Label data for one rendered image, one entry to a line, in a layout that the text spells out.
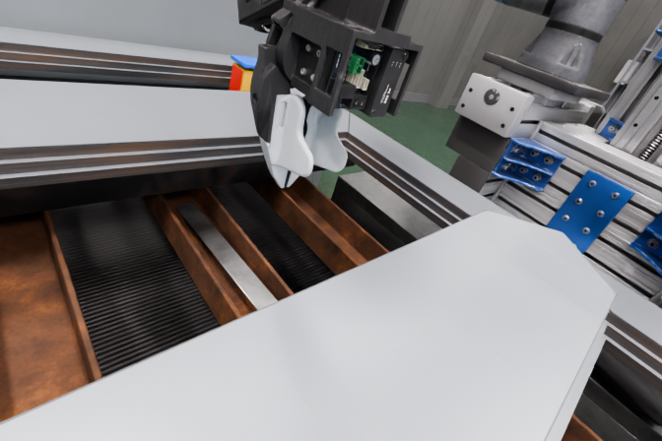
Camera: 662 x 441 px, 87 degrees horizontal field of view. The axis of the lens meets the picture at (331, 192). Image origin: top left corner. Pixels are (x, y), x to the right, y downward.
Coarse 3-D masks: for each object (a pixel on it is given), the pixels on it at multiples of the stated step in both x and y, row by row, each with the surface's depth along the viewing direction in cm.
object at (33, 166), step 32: (0, 64) 53; (32, 64) 55; (64, 64) 58; (96, 64) 61; (128, 64) 64; (160, 64) 69; (192, 64) 73; (0, 160) 33; (32, 160) 34; (64, 160) 36; (96, 160) 38; (128, 160) 40; (160, 160) 42; (192, 160) 45; (224, 160) 48; (256, 160) 51; (352, 160) 62; (384, 160) 58; (416, 192) 54; (448, 224) 50; (608, 320) 39; (640, 352) 37; (576, 384) 30
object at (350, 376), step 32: (320, 288) 29; (256, 320) 25; (288, 320) 26; (320, 320) 26; (352, 320) 27; (288, 352) 23; (320, 352) 24; (352, 352) 25; (384, 352) 26; (320, 384) 22; (352, 384) 23; (384, 384) 23; (416, 384) 24; (320, 416) 20; (352, 416) 21; (384, 416) 22; (416, 416) 22; (448, 416) 23
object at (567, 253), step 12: (504, 216) 52; (516, 228) 50; (528, 228) 51; (540, 228) 52; (540, 240) 48; (552, 240) 50; (552, 252) 47; (564, 252) 48; (576, 252) 49; (576, 264) 46; (588, 264) 47; (588, 276) 44; (600, 276) 45; (612, 288) 43
